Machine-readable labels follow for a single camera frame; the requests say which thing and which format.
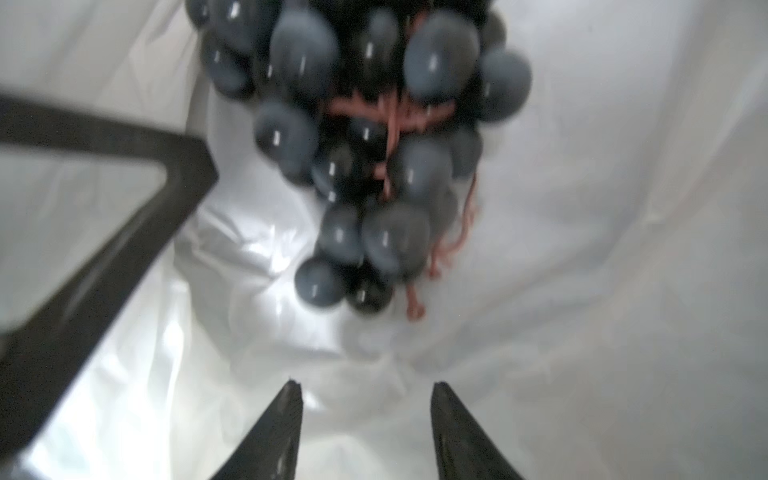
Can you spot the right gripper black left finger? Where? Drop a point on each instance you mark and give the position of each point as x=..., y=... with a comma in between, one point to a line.
x=270, y=448

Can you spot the dark fake grape bunch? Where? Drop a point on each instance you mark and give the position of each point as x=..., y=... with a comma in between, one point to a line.
x=377, y=107

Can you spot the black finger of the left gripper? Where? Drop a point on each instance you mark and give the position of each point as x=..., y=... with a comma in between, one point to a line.
x=46, y=355

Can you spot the white plastic bag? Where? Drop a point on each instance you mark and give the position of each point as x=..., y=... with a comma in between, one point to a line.
x=606, y=318

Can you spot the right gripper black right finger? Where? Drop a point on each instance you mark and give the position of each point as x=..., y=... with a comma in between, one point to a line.
x=463, y=449

